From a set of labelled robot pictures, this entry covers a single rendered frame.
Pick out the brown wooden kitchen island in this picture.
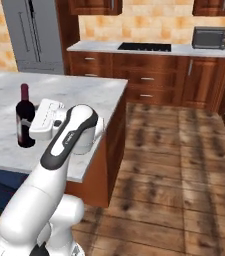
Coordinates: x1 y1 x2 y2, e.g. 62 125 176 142
64 87 129 210

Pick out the grey fridge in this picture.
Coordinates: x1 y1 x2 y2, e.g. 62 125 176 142
0 0 65 75

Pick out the black hob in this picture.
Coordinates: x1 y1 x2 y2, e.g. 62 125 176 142
117 42 172 53

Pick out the dark grey microwave oven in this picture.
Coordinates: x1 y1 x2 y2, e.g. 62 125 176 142
191 26 225 51

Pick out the dark red wine bottle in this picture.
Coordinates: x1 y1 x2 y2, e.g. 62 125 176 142
15 83 37 149

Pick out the brown wooden wall cupboard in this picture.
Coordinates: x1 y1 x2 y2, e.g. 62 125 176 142
192 0 225 18
67 0 124 16

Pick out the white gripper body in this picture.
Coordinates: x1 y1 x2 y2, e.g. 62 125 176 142
29 98 65 141

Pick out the brown wooden tall panel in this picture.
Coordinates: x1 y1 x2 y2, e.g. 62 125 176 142
54 0 81 76

